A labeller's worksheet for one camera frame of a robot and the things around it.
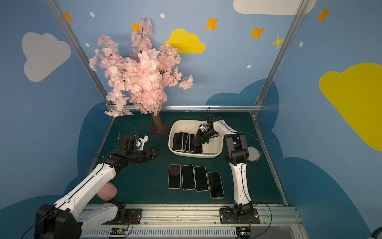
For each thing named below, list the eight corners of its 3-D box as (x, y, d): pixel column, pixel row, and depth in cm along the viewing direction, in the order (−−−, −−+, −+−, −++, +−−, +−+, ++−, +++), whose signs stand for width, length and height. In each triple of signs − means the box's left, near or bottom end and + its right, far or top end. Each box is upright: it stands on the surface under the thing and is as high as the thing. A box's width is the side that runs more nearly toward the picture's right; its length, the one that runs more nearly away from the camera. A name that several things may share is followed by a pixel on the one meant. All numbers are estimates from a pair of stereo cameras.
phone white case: (180, 190, 86) (180, 188, 84) (182, 166, 96) (181, 165, 93) (195, 190, 87) (195, 189, 84) (194, 166, 96) (195, 165, 93)
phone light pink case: (195, 192, 85) (195, 190, 82) (193, 168, 94) (193, 165, 91) (208, 191, 85) (208, 189, 83) (205, 167, 95) (205, 165, 92)
